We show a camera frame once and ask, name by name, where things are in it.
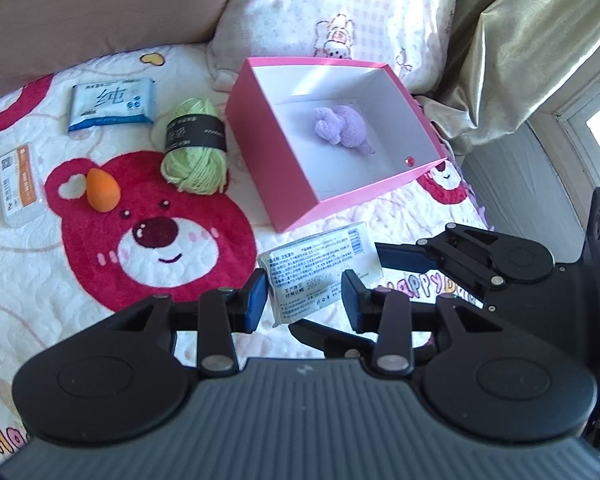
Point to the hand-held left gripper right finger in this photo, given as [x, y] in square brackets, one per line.
[351, 302]

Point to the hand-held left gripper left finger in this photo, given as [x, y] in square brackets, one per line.
[255, 297]

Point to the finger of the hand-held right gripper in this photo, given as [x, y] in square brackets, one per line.
[405, 257]
[325, 337]

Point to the white tissue pack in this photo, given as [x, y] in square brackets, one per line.
[310, 270]

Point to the pink cardboard box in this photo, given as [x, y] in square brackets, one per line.
[280, 160]

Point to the purple plush toy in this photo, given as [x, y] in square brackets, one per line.
[342, 127]

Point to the green yarn ball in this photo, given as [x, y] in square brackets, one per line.
[195, 165]

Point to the orange makeup sponge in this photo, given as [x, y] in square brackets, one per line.
[102, 191]

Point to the blue wet wipes pack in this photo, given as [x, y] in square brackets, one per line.
[111, 105]

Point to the orange white small packet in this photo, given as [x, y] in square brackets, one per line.
[20, 185]

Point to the bear printed blanket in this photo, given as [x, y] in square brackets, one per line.
[55, 270]

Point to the golden curtain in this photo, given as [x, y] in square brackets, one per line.
[510, 45]

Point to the pink checked printed pillow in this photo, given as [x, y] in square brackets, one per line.
[330, 5]

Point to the window frame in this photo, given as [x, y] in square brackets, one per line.
[590, 110]

